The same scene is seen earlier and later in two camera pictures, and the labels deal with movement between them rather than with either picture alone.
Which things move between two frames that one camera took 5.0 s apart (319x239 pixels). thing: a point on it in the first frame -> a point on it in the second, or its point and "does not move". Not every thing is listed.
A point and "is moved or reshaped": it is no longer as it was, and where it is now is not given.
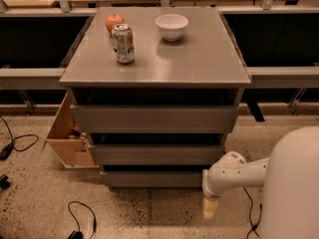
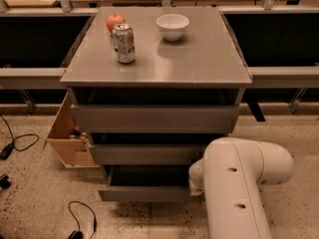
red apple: x=113 y=20 does not move
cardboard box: x=67 y=141 does not move
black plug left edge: x=4 y=182 does not move
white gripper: x=210 y=190 -> x=196 y=178
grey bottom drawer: x=155 y=179 is moved or reshaped
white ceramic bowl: x=171 y=26 does not move
